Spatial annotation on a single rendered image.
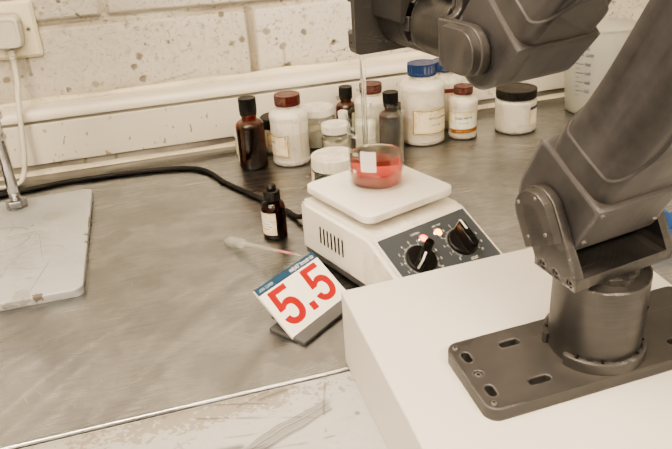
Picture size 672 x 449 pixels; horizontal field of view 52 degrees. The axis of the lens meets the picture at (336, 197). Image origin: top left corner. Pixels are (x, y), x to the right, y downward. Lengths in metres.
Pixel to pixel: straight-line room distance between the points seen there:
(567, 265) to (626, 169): 0.07
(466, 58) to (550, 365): 0.22
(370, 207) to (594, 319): 0.29
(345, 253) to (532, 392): 0.30
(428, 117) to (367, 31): 0.50
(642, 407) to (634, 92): 0.21
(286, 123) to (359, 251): 0.39
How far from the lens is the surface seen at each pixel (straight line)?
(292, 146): 1.05
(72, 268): 0.84
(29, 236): 0.95
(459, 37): 0.48
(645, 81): 0.40
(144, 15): 1.17
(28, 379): 0.70
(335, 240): 0.73
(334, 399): 0.59
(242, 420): 0.59
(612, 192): 0.43
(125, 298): 0.78
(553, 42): 0.47
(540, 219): 0.45
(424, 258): 0.66
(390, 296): 0.58
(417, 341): 0.53
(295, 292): 0.68
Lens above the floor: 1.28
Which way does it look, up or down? 24 degrees down
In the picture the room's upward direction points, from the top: 4 degrees counter-clockwise
